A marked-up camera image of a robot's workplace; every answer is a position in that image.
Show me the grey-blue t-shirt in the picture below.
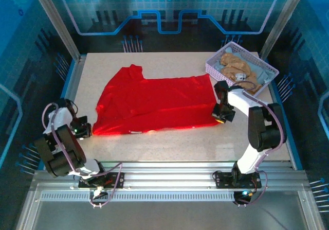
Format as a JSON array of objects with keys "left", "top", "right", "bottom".
[{"left": 214, "top": 47, "right": 275, "bottom": 85}]

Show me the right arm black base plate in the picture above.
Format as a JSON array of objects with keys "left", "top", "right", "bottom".
[{"left": 212, "top": 170, "right": 263, "bottom": 189}]

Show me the red printed t-shirt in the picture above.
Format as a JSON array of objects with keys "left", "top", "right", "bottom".
[{"left": 92, "top": 64, "right": 225, "bottom": 137}]

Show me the tan t-shirt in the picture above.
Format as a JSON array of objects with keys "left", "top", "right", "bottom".
[{"left": 220, "top": 52, "right": 263, "bottom": 96}]

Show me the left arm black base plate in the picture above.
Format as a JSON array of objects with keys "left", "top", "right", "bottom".
[{"left": 78, "top": 172, "right": 126, "bottom": 189}]

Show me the aluminium frame post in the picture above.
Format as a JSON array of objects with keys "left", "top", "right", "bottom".
[
  {"left": 28, "top": 0, "right": 81, "bottom": 61},
  {"left": 259, "top": 0, "right": 310, "bottom": 60}
]

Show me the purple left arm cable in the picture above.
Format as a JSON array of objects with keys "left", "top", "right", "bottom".
[{"left": 42, "top": 101, "right": 123, "bottom": 179}]

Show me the slotted grey cable duct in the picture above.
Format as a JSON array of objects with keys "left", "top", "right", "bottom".
[{"left": 40, "top": 191, "right": 237, "bottom": 203}]

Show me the aluminium frame rail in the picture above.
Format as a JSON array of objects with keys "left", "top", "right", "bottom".
[{"left": 30, "top": 160, "right": 310, "bottom": 202}]

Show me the lavender plastic basket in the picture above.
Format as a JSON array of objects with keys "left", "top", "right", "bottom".
[{"left": 205, "top": 41, "right": 280, "bottom": 97}]

